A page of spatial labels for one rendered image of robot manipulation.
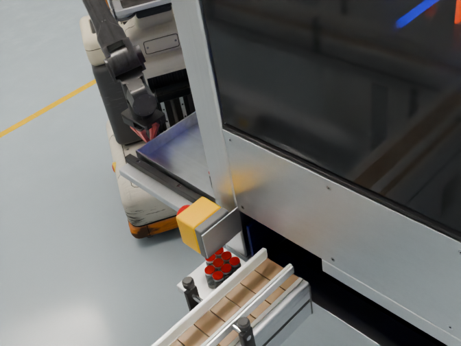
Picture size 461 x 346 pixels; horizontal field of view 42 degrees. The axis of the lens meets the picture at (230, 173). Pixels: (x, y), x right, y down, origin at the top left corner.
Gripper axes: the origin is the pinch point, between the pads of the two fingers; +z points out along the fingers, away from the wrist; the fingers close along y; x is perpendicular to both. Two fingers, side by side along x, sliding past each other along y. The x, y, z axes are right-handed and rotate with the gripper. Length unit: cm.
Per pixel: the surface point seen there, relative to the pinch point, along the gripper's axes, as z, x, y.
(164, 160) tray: 1.5, -1.7, 7.1
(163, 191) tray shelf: 1.6, -9.2, 15.4
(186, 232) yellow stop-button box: -11.2, -21.2, 41.2
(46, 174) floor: 91, 14, -137
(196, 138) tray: 1.6, 9.2, 6.8
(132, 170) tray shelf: 1.7, -9.0, 2.7
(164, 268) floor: 90, 11, -40
